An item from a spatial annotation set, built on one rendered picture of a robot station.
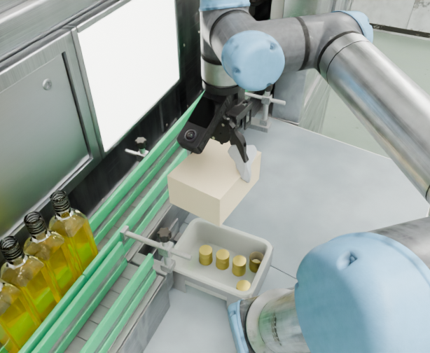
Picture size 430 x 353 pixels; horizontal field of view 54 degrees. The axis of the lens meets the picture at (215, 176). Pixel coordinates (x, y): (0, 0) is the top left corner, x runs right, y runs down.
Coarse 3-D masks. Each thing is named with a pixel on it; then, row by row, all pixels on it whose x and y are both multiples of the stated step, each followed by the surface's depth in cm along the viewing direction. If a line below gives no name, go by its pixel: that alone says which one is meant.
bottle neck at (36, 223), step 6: (30, 216) 72; (36, 216) 72; (42, 216) 72; (30, 222) 70; (36, 222) 70; (42, 222) 71; (30, 228) 71; (36, 228) 71; (42, 228) 72; (30, 234) 72; (36, 234) 71; (42, 234) 72; (48, 234) 74; (36, 240) 73; (42, 240) 73
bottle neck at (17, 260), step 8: (8, 240) 68; (16, 240) 67; (0, 248) 66; (8, 248) 66; (16, 248) 67; (8, 256) 67; (16, 256) 68; (24, 256) 69; (8, 264) 69; (16, 264) 69
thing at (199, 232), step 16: (192, 224) 109; (208, 224) 110; (192, 240) 111; (208, 240) 113; (224, 240) 110; (240, 240) 108; (256, 240) 105; (176, 256) 104; (192, 272) 98; (208, 272) 106; (224, 272) 106; (256, 272) 98; (224, 288) 95
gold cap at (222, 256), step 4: (216, 252) 106; (220, 252) 106; (224, 252) 106; (228, 252) 106; (216, 256) 105; (220, 256) 105; (224, 256) 105; (228, 256) 105; (216, 260) 106; (220, 260) 104; (224, 260) 104; (228, 260) 106; (216, 264) 107; (220, 264) 106; (224, 264) 105; (228, 264) 107; (220, 268) 107; (224, 268) 107
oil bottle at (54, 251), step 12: (48, 228) 76; (48, 240) 74; (60, 240) 75; (36, 252) 73; (48, 252) 73; (60, 252) 76; (48, 264) 74; (60, 264) 77; (72, 264) 81; (60, 276) 78; (72, 276) 82; (60, 288) 79
